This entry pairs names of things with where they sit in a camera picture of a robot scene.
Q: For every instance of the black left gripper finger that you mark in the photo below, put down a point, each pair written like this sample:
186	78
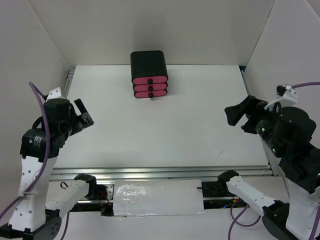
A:
86	120
81	107

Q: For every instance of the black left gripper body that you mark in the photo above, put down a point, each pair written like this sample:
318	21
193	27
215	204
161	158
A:
73	124

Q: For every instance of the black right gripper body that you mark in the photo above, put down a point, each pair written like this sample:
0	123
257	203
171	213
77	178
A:
260	122

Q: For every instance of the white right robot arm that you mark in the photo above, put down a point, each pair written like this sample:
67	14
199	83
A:
299	218

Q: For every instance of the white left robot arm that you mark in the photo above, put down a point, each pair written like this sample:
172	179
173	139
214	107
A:
33	218

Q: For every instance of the black drawer organizer box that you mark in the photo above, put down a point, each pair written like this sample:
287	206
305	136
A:
147	64

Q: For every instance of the white foil cover sheet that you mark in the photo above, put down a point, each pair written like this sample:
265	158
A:
158	198

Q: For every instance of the aluminium right side rail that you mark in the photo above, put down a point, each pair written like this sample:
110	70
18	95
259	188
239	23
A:
259	122

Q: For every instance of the aluminium rail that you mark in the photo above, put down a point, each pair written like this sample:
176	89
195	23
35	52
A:
108	174
259	122
68	82

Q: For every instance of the aluminium left side rail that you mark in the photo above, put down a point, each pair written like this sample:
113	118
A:
68	82

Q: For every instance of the aluminium front rail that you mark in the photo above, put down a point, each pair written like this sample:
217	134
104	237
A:
108	174

